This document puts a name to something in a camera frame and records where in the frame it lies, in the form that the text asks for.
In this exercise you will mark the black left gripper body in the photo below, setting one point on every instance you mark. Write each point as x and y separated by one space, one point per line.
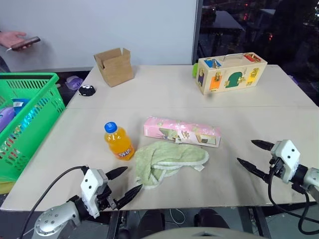
106 196

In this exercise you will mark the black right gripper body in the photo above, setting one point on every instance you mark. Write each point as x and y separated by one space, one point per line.
277 167

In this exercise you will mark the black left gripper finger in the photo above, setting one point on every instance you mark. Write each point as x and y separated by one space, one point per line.
117 172
129 195

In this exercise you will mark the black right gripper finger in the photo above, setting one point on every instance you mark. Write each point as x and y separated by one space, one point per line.
254 170
263 144

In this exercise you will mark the dark smartphone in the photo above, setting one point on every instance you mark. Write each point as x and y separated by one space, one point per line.
28 42

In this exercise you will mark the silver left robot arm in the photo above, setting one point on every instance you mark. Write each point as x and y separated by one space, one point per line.
58 215

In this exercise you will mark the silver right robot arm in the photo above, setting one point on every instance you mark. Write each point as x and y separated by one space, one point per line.
311 180

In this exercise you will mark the green plastic basket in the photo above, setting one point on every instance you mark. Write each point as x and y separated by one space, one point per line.
30 135

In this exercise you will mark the person's bare hand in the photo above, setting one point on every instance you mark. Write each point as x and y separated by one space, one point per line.
10 38

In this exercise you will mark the orange juice bottle blue cap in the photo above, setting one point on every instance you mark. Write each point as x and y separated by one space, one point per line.
119 143

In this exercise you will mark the dark rounded shape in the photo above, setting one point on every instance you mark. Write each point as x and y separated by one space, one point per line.
152 222
211 217

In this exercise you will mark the light green towel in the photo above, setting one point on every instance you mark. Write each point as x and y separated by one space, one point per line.
164 154

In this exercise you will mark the black table leg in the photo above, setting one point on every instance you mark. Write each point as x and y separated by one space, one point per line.
260 221

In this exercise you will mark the pink printed cardboard box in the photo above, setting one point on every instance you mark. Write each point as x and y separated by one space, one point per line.
172 129

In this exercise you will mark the wooden lock toy box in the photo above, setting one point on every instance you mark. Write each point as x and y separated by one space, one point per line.
231 74

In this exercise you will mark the black plush toy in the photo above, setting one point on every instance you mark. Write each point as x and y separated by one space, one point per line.
86 90

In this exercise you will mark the purple plastic toy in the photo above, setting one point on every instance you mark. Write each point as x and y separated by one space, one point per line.
74 82

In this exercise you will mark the green round object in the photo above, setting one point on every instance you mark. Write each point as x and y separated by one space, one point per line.
195 70

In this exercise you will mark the yellow sponge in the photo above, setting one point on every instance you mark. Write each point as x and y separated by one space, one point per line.
6 187

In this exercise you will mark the open brown cardboard box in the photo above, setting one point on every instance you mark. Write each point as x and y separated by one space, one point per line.
117 71

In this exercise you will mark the blue snack packet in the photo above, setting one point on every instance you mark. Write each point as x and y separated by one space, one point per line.
20 102

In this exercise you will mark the purple plastic bottle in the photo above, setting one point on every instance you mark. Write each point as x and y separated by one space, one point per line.
6 117

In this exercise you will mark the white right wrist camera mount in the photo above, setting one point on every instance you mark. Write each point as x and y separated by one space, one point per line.
286 152

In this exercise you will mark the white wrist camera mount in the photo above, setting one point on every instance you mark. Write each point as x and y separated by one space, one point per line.
90 184
286 152

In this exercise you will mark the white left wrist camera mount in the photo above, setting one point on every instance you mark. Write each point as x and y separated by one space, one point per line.
90 184

